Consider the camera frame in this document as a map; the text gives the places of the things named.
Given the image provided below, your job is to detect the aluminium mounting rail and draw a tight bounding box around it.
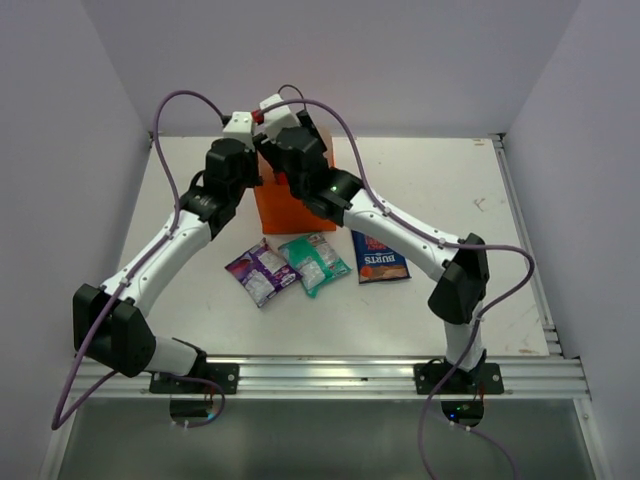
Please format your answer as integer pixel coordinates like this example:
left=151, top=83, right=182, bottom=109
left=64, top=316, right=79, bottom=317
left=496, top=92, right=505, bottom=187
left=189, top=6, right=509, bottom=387
left=74, top=355, right=591, bottom=400

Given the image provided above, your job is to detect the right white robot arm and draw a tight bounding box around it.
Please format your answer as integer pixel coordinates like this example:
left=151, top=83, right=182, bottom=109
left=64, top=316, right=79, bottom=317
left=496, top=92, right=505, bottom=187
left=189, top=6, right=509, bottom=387
left=252, top=107, right=489, bottom=393

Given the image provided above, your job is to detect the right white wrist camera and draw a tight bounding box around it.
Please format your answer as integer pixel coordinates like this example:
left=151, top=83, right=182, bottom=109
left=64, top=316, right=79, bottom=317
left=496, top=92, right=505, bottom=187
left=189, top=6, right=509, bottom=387
left=252, top=93, right=300, bottom=141

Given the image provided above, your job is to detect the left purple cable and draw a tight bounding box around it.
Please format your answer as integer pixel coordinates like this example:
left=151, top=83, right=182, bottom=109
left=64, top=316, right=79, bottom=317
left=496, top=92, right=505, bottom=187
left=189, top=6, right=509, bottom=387
left=50, top=89, right=231, bottom=431

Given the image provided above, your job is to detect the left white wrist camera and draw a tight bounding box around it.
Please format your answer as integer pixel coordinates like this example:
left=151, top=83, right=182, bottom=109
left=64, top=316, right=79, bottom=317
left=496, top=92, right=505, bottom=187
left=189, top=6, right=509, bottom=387
left=222, top=111, right=255, bottom=151

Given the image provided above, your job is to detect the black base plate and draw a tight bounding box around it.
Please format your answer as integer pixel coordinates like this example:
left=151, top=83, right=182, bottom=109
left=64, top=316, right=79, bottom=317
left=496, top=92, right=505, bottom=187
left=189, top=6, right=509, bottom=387
left=413, top=359, right=505, bottom=395
left=149, top=362, right=240, bottom=395

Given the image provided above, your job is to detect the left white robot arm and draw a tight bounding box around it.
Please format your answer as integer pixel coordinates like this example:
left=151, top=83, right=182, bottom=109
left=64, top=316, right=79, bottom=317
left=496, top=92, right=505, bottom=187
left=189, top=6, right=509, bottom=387
left=72, top=138, right=260, bottom=393

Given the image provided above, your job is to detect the blue Burts chip bag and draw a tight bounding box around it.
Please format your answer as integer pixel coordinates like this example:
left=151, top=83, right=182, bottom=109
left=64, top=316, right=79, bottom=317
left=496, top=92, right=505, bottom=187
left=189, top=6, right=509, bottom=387
left=351, top=231, right=411, bottom=285

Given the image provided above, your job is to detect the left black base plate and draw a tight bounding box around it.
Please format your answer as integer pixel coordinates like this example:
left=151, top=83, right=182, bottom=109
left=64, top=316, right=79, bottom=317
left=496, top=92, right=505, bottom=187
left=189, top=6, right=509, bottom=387
left=149, top=362, right=240, bottom=395

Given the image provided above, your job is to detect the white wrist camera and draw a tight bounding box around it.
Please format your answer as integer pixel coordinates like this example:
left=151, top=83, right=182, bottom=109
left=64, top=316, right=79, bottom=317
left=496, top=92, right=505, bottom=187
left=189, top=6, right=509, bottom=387
left=252, top=93, right=300, bottom=141
left=222, top=111, right=255, bottom=151

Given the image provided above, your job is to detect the orange paper bag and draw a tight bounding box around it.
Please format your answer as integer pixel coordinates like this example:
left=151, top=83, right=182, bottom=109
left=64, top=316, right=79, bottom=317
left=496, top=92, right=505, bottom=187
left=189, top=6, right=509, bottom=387
left=253, top=84, right=339, bottom=236

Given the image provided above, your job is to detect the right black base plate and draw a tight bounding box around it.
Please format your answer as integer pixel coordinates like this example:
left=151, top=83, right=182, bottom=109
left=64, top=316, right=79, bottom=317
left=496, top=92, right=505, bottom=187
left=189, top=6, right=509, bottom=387
left=413, top=359, right=505, bottom=395

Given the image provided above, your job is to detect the purple snack packet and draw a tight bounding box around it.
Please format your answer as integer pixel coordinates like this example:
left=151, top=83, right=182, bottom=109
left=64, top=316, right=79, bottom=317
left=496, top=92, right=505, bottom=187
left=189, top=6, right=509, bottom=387
left=225, top=238, right=302, bottom=308

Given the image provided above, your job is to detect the teal snack packet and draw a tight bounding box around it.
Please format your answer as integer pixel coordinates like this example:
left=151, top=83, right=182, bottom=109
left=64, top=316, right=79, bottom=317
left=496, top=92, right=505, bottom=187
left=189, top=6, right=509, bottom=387
left=278, top=232, right=351, bottom=298

